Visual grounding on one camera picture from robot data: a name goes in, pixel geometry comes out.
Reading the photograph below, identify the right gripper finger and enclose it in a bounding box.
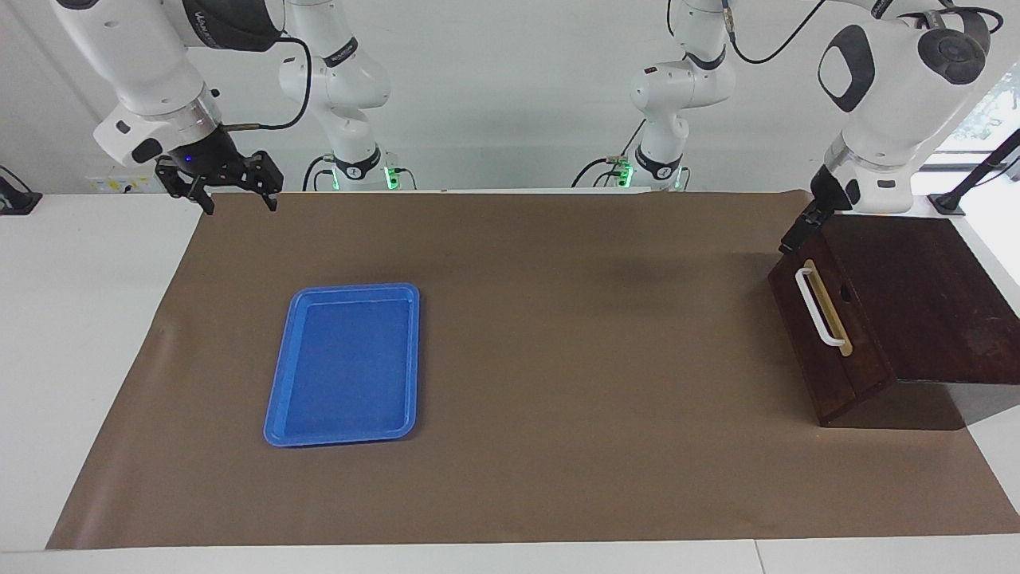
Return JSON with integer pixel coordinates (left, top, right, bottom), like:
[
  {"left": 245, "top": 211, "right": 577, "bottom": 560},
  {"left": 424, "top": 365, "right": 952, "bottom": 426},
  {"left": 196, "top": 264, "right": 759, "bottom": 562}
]
[
  {"left": 155, "top": 159, "right": 216, "bottom": 214},
  {"left": 243, "top": 151, "right": 284, "bottom": 212}
]

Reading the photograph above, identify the wooden drawer with white handle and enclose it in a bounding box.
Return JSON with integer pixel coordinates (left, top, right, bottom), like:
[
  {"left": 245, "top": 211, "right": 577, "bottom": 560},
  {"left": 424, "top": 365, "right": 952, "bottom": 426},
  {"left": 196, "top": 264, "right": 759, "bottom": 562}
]
[{"left": 785, "top": 215, "right": 897, "bottom": 399}]

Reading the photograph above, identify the dark brown wooden cabinet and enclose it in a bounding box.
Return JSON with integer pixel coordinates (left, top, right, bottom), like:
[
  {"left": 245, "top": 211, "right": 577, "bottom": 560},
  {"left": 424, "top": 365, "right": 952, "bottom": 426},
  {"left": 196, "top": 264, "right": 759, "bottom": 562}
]
[{"left": 767, "top": 214, "right": 1020, "bottom": 431}]

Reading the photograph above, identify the blue plastic tray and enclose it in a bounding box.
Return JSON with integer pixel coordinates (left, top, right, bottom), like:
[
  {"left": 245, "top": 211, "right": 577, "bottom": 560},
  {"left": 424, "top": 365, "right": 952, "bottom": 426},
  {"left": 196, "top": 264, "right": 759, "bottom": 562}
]
[{"left": 263, "top": 283, "right": 421, "bottom": 448}]

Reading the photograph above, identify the brown table mat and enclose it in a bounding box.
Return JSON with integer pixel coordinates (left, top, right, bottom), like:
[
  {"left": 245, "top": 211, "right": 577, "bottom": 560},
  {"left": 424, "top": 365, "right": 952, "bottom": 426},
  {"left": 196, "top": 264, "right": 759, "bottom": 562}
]
[{"left": 45, "top": 189, "right": 1020, "bottom": 551}]

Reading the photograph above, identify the black right base cable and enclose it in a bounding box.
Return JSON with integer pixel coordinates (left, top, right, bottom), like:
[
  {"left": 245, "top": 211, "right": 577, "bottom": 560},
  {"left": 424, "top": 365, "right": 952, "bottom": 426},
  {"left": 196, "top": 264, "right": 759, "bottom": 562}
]
[{"left": 303, "top": 154, "right": 335, "bottom": 192}]

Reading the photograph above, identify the black base cable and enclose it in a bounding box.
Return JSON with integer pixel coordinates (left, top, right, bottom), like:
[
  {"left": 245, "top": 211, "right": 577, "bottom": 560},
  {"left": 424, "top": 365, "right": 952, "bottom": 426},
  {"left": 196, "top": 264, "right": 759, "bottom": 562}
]
[
  {"left": 303, "top": 154, "right": 335, "bottom": 192},
  {"left": 571, "top": 118, "right": 648, "bottom": 190}
]

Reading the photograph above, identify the white wall socket box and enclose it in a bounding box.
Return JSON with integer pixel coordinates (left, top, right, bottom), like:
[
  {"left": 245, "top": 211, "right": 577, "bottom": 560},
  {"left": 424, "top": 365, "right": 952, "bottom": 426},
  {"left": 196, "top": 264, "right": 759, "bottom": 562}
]
[{"left": 86, "top": 171, "right": 164, "bottom": 194}]

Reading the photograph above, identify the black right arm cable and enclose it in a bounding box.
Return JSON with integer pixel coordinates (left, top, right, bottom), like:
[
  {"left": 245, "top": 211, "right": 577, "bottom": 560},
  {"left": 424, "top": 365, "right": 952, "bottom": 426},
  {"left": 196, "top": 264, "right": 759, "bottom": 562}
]
[{"left": 219, "top": 36, "right": 312, "bottom": 131}]

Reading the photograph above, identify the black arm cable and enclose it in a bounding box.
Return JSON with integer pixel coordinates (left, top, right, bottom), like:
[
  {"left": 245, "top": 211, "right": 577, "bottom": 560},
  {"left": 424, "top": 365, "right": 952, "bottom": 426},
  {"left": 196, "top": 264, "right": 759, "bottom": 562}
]
[
  {"left": 721, "top": 0, "right": 830, "bottom": 65},
  {"left": 219, "top": 36, "right": 312, "bottom": 131}
]

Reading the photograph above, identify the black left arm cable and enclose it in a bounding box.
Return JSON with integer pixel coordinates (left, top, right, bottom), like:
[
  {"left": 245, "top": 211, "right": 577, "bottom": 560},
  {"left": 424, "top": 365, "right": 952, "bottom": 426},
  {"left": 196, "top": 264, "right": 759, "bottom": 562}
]
[{"left": 721, "top": 0, "right": 830, "bottom": 65}]

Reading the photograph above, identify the black camera stand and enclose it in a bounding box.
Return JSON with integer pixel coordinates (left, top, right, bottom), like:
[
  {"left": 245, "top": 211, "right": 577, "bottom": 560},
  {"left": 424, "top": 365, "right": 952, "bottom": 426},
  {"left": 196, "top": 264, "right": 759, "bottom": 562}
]
[{"left": 928, "top": 128, "right": 1020, "bottom": 216}]

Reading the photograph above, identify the black table clamp mount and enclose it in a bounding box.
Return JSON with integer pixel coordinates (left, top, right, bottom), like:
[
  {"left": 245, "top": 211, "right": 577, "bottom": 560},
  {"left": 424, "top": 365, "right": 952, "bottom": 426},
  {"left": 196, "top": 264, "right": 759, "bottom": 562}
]
[{"left": 0, "top": 165, "right": 42, "bottom": 216}]

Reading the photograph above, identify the black left base cable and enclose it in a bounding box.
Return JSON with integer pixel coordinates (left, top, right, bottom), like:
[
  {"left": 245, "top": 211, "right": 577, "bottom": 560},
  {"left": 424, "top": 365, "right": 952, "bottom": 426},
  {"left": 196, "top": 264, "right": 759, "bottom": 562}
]
[{"left": 571, "top": 118, "right": 648, "bottom": 190}]

